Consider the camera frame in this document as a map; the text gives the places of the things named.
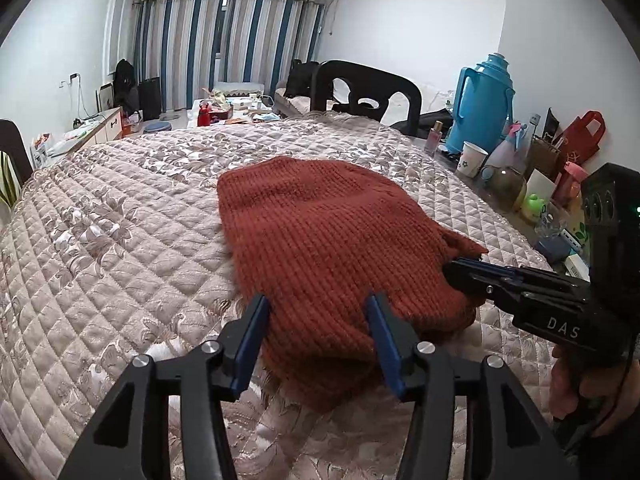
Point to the beige quilted blanket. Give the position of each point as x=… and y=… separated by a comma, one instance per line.
x=125, y=235

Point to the black backpack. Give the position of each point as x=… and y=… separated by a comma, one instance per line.
x=122, y=77

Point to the green frog toy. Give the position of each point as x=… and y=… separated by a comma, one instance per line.
x=535, y=207

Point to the white low cabinet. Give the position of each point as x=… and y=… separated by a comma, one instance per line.
x=105, y=127

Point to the rust red knit sweater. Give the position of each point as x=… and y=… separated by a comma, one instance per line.
x=325, y=240

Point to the white card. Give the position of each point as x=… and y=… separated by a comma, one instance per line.
x=542, y=182

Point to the blue thermos jug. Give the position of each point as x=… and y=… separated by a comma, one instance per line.
x=480, y=105

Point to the pink perfume bottle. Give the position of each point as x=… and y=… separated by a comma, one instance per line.
x=434, y=137

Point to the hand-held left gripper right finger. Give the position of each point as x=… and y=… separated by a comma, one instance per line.
x=385, y=345

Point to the small white box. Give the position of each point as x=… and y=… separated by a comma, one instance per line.
x=577, y=265

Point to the white bottle with pink cap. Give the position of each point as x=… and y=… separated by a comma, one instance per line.
x=510, y=147

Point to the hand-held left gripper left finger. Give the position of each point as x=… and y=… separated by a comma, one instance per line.
x=250, y=345

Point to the small blue box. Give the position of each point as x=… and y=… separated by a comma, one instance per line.
x=557, y=247

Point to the pink drinking bottle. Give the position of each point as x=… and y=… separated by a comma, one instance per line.
x=572, y=180

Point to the red tissue box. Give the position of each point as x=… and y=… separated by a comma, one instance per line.
x=221, y=116

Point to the round glass jar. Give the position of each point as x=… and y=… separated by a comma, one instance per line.
x=507, y=185

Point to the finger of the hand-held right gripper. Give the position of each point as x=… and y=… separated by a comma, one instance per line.
x=480, y=281
x=500, y=268

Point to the dark wooden chair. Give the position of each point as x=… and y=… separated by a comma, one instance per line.
x=380, y=80
x=15, y=150

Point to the white paper cup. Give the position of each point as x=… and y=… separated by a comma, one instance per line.
x=472, y=160

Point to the person's right hand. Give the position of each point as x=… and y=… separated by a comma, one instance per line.
x=567, y=385

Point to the striped curtain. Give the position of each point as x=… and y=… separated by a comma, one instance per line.
x=230, y=40

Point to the green plant leaves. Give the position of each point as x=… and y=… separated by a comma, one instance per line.
x=7, y=180

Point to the red bottle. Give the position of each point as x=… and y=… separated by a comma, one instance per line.
x=202, y=115

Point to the brown paper bag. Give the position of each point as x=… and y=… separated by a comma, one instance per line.
x=545, y=155

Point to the red tote bag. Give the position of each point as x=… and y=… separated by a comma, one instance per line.
x=582, y=135

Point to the black bag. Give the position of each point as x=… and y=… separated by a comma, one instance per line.
x=300, y=77

